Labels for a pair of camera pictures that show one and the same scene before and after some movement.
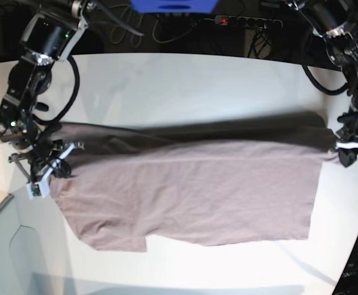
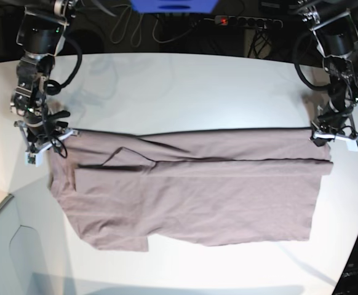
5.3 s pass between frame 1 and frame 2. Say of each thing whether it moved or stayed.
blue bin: stayed
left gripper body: moved
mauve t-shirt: moved
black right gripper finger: moved
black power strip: stayed
